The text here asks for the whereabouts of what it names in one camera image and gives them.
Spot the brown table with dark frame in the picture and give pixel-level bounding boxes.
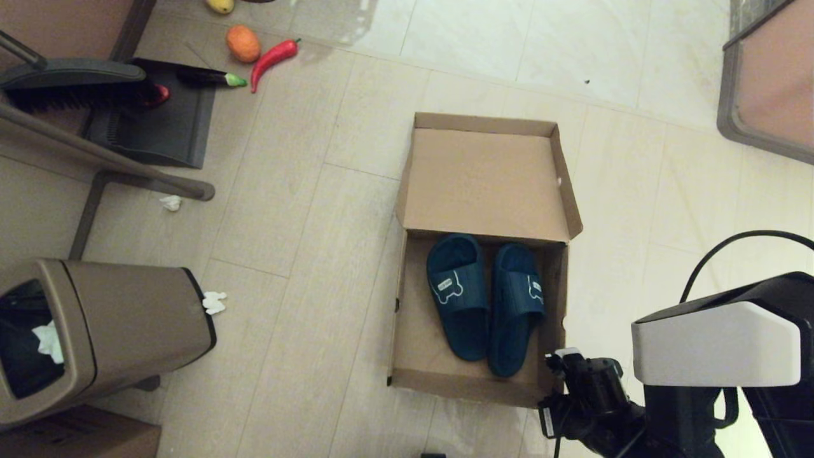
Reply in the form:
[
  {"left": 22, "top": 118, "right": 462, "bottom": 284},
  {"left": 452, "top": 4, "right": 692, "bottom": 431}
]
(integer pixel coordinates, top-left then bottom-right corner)
[{"left": 0, "top": 0, "right": 156, "bottom": 64}]

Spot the red toy chili pepper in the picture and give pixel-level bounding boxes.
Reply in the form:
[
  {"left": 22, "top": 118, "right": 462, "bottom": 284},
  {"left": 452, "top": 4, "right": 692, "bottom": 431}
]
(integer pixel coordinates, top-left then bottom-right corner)
[{"left": 249, "top": 38, "right": 301, "bottom": 94}]

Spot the black cable loop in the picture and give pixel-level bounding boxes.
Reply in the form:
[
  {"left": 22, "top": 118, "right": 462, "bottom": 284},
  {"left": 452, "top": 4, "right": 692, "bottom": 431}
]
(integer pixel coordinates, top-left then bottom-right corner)
[{"left": 712, "top": 386, "right": 740, "bottom": 429}]

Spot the white paper waste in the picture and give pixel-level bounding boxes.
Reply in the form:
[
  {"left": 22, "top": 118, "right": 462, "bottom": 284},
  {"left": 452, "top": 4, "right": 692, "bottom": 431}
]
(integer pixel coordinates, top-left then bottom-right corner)
[{"left": 32, "top": 320, "right": 64, "bottom": 364}]

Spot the closed brown cardboard carton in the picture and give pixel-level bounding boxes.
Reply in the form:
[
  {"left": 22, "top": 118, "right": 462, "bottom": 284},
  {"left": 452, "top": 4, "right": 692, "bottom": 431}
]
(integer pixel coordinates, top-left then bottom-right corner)
[{"left": 0, "top": 405, "right": 162, "bottom": 458}]

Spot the dark toy eggplant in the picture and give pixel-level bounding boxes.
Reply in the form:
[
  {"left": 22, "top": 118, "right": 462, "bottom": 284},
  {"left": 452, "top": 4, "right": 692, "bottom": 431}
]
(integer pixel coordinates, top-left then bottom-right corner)
[{"left": 175, "top": 67, "right": 248, "bottom": 88}]

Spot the orange toy mango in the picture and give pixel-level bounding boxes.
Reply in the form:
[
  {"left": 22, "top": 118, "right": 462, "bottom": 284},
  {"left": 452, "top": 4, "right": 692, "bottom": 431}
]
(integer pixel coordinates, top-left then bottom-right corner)
[{"left": 226, "top": 24, "right": 261, "bottom": 63}]

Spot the brown metal table leg bar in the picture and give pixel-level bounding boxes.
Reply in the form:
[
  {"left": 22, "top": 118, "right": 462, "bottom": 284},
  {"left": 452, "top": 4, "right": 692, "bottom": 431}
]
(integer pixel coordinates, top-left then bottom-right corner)
[{"left": 0, "top": 102, "right": 215, "bottom": 260}]

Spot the black broom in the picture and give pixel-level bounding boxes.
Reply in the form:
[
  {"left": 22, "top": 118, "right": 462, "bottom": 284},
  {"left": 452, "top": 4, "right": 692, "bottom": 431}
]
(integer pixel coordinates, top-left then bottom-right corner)
[{"left": 0, "top": 31, "right": 160, "bottom": 113}]

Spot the brown cardboard shoe box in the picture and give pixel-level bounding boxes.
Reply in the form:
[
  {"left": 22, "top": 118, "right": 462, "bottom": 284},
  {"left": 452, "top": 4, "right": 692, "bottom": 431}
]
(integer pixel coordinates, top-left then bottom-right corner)
[{"left": 387, "top": 113, "right": 584, "bottom": 409}]

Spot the black bin liner bag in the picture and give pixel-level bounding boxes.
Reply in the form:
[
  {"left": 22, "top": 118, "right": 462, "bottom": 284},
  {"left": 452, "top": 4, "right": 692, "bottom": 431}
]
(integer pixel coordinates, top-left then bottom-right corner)
[{"left": 0, "top": 280, "right": 66, "bottom": 399}]

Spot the black dustpan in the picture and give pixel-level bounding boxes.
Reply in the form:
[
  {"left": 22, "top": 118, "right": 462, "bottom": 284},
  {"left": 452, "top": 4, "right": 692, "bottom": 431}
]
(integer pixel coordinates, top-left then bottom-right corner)
[{"left": 83, "top": 57, "right": 216, "bottom": 169}]

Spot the brown plastic trash bin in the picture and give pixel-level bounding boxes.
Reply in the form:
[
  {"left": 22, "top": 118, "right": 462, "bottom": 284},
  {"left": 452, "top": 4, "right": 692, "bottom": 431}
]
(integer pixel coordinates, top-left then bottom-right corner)
[{"left": 0, "top": 258, "right": 217, "bottom": 427}]

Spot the dark blue bear-print slipper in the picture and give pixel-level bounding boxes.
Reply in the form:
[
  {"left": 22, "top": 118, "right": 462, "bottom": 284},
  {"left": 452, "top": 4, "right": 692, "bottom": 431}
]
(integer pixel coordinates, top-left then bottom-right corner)
[
  {"left": 426, "top": 233, "right": 490, "bottom": 362},
  {"left": 488, "top": 242, "right": 546, "bottom": 378}
]

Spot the brown table with grey frame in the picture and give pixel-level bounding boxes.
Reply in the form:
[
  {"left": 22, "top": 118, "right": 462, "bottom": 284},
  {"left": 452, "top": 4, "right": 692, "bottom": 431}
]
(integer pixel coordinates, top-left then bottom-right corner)
[{"left": 717, "top": 0, "right": 814, "bottom": 165}]

